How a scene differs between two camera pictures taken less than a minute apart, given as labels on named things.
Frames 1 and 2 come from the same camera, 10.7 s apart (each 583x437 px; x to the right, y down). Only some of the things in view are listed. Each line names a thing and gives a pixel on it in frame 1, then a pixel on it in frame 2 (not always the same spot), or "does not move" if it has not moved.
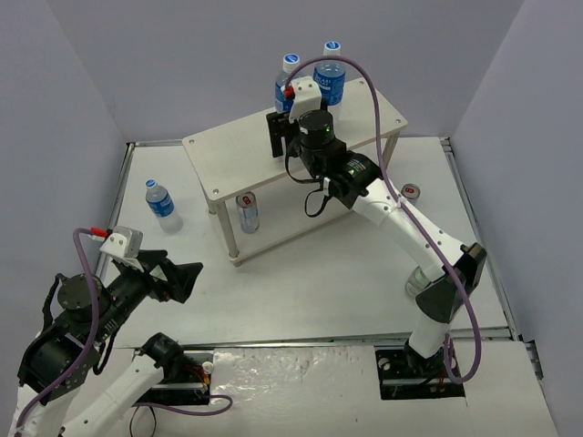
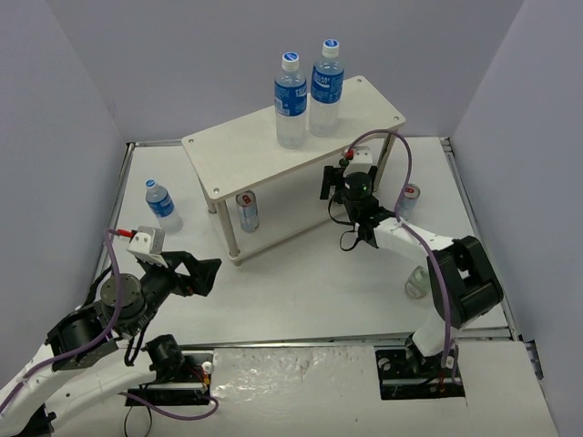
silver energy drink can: [247, 204] does not move
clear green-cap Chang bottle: [417, 280] does not move
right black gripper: [279, 134] → [335, 183]
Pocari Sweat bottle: [332, 76] does not move
